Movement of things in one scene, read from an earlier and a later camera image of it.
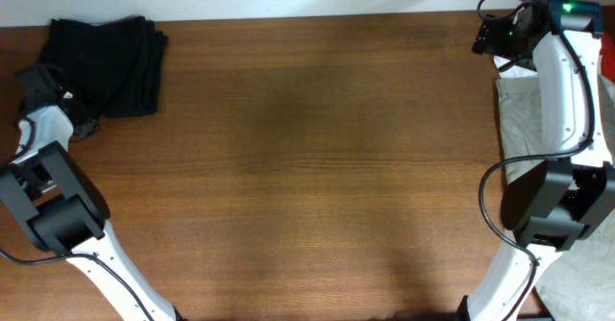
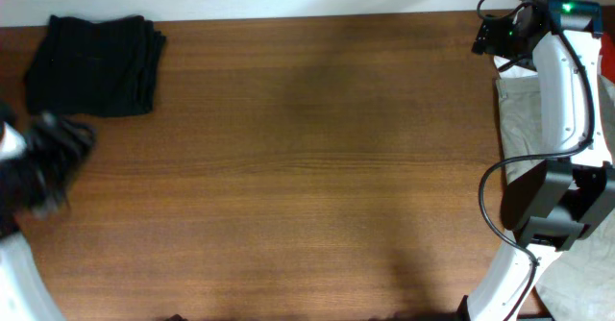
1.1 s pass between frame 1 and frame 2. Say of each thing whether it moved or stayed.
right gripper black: stayed
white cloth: stayed
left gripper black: moved
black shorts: stayed
